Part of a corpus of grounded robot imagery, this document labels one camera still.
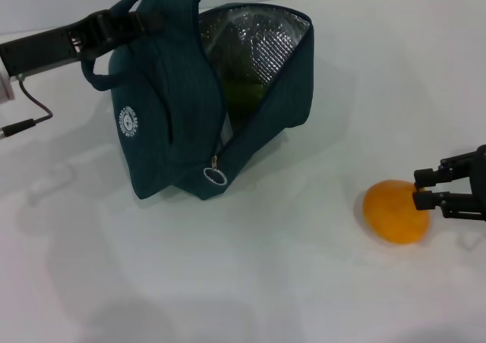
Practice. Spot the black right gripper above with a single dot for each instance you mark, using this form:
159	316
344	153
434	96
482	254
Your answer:
480	172

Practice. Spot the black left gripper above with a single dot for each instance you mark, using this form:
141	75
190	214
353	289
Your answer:
41	51

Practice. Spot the orange pear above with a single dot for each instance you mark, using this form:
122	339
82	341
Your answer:
391	218

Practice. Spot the teal insulated lunch bag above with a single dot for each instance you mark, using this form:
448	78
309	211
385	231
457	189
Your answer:
163	111

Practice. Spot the green cucumber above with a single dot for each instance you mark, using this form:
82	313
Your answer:
243	92

